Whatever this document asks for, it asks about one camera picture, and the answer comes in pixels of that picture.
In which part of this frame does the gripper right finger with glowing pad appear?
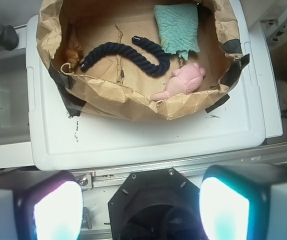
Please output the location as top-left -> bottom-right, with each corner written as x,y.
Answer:
199,163 -> 287,240

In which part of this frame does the clear plastic container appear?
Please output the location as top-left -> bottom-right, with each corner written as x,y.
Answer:
0,48 -> 30,145

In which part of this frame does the black octagonal mount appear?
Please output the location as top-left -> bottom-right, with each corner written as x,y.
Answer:
108,168 -> 208,240

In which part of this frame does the blue-green terry cloth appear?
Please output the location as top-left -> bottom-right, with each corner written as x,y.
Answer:
154,3 -> 200,61

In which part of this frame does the orange-brown crumpled wrapper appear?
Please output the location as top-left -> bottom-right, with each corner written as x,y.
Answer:
65,25 -> 83,69

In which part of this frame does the dark navy twisted rope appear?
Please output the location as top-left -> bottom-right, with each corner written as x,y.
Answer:
79,35 -> 172,77

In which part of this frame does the white plastic bin lid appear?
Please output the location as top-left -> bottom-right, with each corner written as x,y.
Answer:
26,0 -> 283,171

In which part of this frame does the pink plush toy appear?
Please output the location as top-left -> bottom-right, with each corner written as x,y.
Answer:
150,62 -> 206,101

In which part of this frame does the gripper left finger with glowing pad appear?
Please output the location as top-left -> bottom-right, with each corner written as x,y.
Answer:
0,170 -> 83,240

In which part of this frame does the aluminium extrusion rail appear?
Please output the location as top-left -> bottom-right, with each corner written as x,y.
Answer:
70,142 -> 287,191

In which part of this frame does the crumpled brown paper bag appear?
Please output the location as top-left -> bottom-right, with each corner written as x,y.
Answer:
36,0 -> 250,122

